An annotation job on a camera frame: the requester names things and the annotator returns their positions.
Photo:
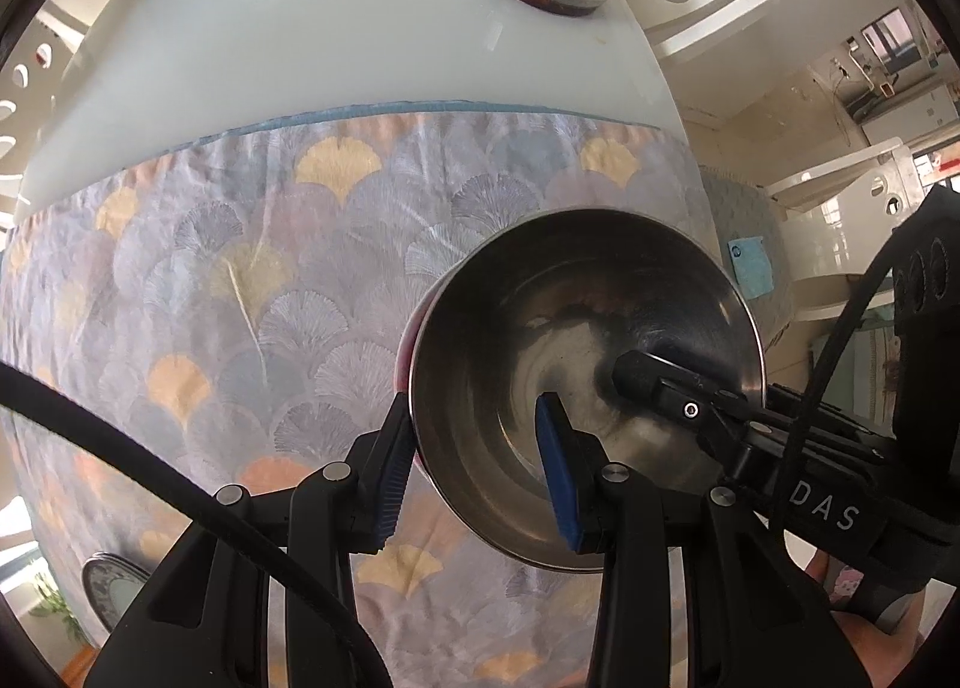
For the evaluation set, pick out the white appliance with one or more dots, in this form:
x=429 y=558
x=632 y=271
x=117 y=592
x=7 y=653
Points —
x=900 y=96

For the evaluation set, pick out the large floral plate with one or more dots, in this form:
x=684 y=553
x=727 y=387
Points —
x=112 y=594

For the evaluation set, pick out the blue paper note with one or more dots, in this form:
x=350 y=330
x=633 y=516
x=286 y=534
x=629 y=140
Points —
x=750 y=264

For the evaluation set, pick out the fan-patterned tablecloth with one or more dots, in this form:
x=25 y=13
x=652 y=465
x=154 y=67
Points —
x=225 y=268

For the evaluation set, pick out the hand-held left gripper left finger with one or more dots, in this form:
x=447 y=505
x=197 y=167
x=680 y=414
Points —
x=390 y=478

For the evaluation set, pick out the silver steel bowl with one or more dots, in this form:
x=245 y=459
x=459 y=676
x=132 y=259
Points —
x=540 y=298

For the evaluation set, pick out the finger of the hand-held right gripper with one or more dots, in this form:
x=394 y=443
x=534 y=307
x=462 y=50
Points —
x=817 y=418
x=675 y=395

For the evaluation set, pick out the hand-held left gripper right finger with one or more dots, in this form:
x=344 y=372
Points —
x=559 y=478

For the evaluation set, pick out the person's right forearm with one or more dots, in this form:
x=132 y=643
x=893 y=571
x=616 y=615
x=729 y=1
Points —
x=877 y=650

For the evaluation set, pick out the potted green plant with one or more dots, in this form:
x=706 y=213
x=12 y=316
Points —
x=56 y=613

